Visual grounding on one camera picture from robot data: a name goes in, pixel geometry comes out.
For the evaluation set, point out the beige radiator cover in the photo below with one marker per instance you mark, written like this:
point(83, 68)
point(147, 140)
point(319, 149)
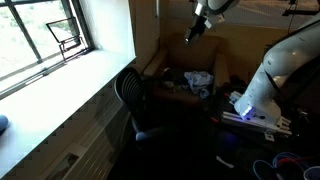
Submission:
point(96, 143)

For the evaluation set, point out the small white box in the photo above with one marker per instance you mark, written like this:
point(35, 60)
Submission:
point(235, 97)

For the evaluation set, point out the brown armchair sofa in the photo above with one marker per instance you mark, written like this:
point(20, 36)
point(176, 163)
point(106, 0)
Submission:
point(196, 53)

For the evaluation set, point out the white paper strip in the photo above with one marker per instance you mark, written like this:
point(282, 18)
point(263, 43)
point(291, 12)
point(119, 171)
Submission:
point(225, 162)

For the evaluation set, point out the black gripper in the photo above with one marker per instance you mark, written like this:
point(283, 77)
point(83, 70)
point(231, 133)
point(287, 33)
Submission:
point(200, 23)

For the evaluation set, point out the aluminium robot base mount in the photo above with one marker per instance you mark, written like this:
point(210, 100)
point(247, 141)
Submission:
point(253, 124)

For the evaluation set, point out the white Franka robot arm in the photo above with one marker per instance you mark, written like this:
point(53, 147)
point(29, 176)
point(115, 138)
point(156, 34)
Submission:
point(286, 60)

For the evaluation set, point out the blue striped shirt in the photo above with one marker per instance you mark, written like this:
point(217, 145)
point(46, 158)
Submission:
point(199, 81)

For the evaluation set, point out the white window sill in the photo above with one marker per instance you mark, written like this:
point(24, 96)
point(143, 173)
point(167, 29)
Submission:
point(50, 100)

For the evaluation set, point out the blue round object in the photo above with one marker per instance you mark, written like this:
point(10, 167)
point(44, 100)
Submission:
point(2, 124)

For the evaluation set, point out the dark window frame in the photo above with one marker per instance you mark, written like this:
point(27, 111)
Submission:
point(25, 33)

